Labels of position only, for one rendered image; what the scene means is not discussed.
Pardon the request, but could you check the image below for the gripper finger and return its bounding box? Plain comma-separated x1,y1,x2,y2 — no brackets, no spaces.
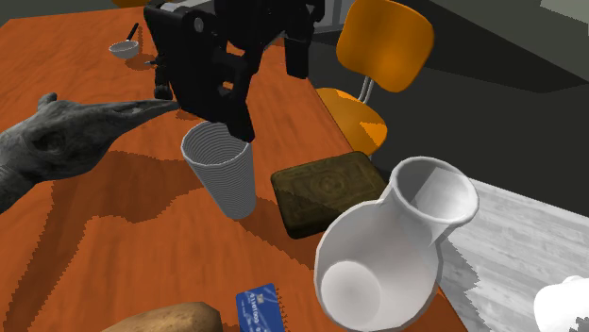
282,23,316,80
143,5,257,143

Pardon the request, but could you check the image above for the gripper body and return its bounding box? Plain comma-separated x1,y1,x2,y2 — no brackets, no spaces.
183,0,327,58

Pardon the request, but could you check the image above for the small black upright object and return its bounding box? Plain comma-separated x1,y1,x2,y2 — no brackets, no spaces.
153,51,175,101

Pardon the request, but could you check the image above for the orange chair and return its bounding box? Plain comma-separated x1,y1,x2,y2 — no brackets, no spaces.
314,0,436,158

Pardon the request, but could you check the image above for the white ribbed cup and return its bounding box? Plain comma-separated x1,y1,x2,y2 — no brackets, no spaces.
179,120,258,221

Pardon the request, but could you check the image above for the grey creature figure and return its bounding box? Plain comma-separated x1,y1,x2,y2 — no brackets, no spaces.
0,91,180,216

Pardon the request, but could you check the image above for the orange wooden table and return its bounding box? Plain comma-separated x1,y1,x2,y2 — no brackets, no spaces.
0,5,470,332

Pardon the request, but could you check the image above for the white vase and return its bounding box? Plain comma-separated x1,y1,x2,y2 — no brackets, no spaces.
313,156,481,332

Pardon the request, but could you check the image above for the blue card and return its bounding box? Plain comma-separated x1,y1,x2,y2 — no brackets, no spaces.
235,282,286,332

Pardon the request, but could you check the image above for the brown potato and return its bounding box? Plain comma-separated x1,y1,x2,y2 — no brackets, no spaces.
100,301,225,332

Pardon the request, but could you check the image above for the white ladle with black handle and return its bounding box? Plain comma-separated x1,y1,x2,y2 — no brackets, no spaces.
108,23,141,60

